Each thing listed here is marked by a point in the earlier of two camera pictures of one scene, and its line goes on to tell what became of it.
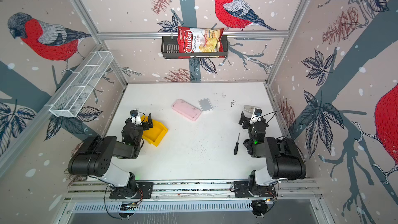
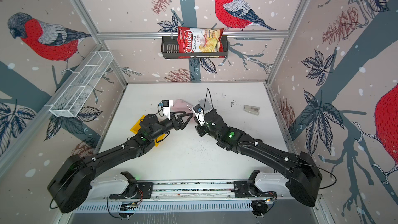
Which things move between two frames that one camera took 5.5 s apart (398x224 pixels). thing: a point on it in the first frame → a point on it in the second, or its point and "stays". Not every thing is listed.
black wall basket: x=170 y=49 stays
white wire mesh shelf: x=71 y=97 stays
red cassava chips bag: x=199 y=40 stays
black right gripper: x=246 y=121 → x=199 y=129
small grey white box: x=205 y=105 stays
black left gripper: x=144 y=124 → x=176 y=123
